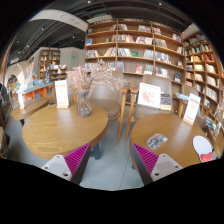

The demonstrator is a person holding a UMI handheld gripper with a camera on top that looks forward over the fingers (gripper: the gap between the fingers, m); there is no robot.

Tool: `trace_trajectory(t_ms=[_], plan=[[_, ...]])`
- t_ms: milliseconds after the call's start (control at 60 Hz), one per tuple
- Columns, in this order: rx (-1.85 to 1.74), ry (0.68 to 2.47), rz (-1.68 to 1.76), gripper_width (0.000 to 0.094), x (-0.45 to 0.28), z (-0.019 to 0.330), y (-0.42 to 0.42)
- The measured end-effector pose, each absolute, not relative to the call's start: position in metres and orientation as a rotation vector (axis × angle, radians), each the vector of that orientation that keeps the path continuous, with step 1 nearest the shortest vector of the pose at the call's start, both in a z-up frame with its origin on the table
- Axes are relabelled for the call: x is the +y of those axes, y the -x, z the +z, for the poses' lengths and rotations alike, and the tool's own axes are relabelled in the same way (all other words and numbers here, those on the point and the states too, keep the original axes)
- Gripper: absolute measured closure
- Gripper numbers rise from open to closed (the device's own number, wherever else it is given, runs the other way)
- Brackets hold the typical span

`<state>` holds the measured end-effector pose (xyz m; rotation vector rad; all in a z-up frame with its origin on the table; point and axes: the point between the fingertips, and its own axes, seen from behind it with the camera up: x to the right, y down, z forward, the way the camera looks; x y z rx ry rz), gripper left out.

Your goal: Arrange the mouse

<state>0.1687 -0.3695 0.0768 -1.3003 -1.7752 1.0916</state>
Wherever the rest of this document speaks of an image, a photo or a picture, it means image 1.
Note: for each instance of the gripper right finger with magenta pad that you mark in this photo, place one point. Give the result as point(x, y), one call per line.
point(152, 166)

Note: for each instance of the dark book on chair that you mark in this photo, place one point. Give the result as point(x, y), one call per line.
point(165, 102)

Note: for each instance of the small round table far left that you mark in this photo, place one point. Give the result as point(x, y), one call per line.
point(31, 106)

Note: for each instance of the red heart shaped object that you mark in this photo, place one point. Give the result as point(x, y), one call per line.
point(206, 157)

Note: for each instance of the round wooden table right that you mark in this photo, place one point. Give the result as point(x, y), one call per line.
point(180, 134)

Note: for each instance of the dried pink flower bouquet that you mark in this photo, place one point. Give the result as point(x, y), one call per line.
point(83, 79)

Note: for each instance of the glass vase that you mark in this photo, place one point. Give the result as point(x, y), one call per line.
point(83, 107)

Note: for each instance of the white sign far left table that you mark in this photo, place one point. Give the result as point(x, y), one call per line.
point(21, 100)

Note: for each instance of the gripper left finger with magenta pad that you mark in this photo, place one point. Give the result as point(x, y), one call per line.
point(70, 167)

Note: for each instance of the distant wooden bookshelf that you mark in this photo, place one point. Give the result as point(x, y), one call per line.
point(48, 63)

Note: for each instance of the white framed picture on chair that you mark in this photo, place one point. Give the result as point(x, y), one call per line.
point(149, 95)

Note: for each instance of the white sign stand table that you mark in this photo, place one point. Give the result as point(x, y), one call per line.
point(61, 90)
point(191, 109)

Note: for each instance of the round wooden table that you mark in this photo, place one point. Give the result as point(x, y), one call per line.
point(180, 134)
point(51, 131)

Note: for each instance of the round wooden table left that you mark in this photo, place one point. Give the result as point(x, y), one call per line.
point(51, 131)

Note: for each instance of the white sign stand right table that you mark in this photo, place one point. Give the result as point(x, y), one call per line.
point(191, 109)

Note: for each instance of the orange blue display counter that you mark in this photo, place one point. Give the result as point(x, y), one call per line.
point(46, 90)

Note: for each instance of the wooden chair left beige seat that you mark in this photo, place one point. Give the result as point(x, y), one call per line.
point(112, 101)

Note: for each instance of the white sign stand left table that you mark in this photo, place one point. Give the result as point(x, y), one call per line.
point(61, 90)

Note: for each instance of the wooden bookshelf right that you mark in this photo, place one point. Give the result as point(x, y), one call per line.
point(204, 72)

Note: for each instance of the large wooden bookshelf centre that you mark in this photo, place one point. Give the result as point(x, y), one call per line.
point(137, 48)

